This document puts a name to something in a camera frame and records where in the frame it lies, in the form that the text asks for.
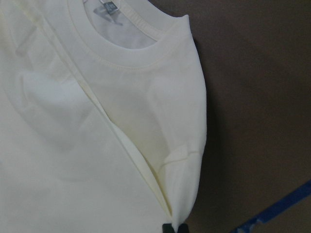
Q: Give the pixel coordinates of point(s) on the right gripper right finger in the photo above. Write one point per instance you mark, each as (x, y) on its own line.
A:
(183, 228)

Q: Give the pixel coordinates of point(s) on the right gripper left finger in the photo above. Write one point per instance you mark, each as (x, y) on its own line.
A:
(167, 228)

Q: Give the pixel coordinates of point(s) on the cream long-sleeve cat shirt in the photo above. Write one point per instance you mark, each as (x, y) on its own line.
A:
(103, 118)

